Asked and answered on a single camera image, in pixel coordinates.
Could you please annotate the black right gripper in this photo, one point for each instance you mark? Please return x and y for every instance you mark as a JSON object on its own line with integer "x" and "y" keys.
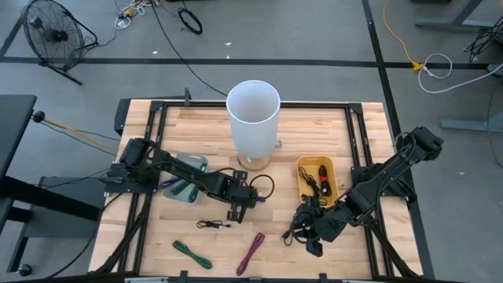
{"x": 322, "y": 226}

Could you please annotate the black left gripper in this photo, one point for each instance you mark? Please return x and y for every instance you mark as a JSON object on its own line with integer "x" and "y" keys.
{"x": 233, "y": 192}

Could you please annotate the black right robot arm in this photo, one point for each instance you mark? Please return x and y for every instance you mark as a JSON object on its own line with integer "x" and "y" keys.
{"x": 393, "y": 165}

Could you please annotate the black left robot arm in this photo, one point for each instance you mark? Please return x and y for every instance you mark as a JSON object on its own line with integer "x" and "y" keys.
{"x": 177, "y": 169}

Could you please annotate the clear plastic tray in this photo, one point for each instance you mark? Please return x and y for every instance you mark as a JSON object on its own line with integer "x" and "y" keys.
{"x": 194, "y": 159}

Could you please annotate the yellow plastic bin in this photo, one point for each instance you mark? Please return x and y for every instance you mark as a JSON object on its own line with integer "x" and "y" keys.
{"x": 310, "y": 161}

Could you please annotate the white cylindrical bucket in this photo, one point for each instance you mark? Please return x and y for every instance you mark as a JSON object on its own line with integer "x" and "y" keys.
{"x": 253, "y": 129}

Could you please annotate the grey desk leg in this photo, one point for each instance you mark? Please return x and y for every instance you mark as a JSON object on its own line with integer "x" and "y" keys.
{"x": 471, "y": 125}
{"x": 452, "y": 19}

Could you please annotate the black round knob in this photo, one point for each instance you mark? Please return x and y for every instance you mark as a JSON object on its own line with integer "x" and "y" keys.
{"x": 38, "y": 116}

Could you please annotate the black caster wheel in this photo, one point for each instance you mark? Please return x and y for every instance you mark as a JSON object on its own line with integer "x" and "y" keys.
{"x": 24, "y": 270}

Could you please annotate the black desk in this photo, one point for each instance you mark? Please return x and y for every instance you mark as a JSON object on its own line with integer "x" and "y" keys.
{"x": 13, "y": 126}

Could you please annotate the black floor fan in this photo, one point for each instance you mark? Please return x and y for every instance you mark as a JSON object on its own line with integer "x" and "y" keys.
{"x": 55, "y": 35}

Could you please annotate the black aluminium table frame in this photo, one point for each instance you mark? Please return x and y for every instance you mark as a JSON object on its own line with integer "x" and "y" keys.
{"x": 314, "y": 105}

